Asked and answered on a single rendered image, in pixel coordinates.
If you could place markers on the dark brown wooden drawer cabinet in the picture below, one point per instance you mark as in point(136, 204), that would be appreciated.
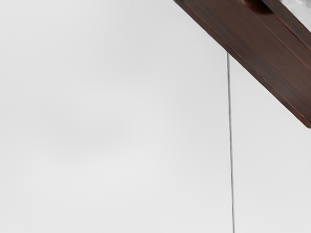
point(262, 41)

